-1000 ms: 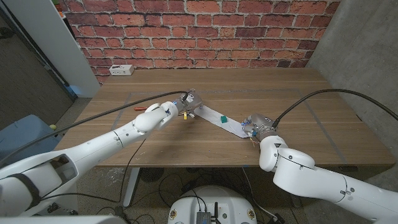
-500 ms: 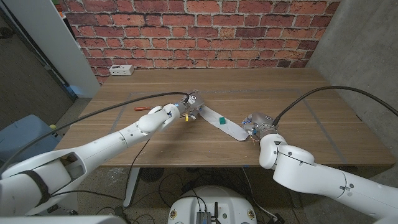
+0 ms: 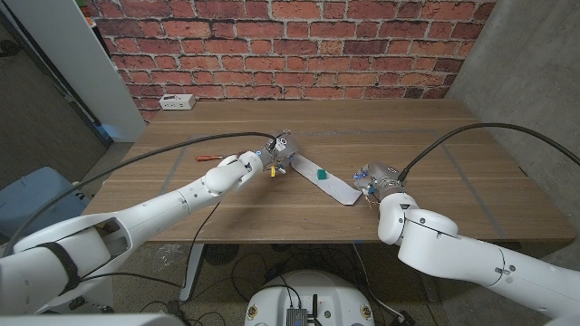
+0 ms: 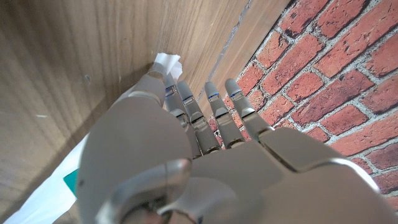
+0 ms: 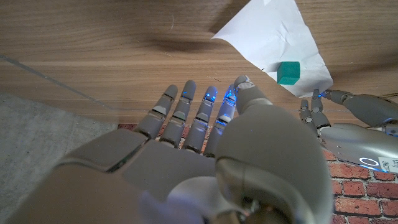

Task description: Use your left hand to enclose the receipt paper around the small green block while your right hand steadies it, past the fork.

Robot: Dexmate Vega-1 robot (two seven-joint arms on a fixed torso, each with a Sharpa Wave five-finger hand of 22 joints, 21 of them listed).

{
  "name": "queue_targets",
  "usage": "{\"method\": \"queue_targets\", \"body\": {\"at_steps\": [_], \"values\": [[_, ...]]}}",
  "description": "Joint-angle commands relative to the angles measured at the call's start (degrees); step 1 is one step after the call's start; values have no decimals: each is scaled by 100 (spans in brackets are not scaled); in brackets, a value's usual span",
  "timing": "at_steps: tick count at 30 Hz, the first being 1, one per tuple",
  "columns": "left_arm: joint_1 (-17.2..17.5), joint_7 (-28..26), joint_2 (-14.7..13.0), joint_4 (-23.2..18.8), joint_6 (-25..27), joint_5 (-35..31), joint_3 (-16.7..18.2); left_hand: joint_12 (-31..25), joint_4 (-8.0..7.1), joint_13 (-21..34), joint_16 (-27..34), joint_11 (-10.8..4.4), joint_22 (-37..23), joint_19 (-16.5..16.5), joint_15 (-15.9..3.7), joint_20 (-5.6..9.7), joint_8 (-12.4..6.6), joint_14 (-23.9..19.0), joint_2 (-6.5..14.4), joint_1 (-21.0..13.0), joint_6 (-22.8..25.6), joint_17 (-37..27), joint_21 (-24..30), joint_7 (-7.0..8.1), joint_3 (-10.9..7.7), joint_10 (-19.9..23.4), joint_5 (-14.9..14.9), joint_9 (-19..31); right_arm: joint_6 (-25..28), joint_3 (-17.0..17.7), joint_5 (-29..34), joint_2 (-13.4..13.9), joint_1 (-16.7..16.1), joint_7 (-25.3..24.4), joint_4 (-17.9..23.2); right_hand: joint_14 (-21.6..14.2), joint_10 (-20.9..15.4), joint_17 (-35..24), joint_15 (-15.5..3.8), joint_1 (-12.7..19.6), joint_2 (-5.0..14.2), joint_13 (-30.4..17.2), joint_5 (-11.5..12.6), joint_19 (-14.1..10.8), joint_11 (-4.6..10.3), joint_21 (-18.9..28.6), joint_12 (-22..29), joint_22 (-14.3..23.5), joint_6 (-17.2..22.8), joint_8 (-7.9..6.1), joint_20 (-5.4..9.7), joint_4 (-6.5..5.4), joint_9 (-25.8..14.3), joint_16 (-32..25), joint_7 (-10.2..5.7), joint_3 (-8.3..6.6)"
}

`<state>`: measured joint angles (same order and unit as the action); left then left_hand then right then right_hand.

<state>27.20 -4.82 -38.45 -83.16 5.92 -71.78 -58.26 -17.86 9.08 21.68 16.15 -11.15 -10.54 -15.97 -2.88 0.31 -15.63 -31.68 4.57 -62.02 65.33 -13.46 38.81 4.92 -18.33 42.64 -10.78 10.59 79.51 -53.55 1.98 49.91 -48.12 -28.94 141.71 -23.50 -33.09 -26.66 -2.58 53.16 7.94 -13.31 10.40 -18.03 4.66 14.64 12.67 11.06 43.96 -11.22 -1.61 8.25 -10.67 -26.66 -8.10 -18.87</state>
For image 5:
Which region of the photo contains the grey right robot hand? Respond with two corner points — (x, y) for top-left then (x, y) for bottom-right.
(6, 75), (335, 224)

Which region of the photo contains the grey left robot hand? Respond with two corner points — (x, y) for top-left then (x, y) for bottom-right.
(298, 88), (398, 174)

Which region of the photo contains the white cloth strip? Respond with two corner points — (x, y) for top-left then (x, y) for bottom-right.
(211, 0), (334, 98)

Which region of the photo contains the small green block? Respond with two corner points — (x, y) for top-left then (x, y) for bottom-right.
(276, 61), (302, 86)

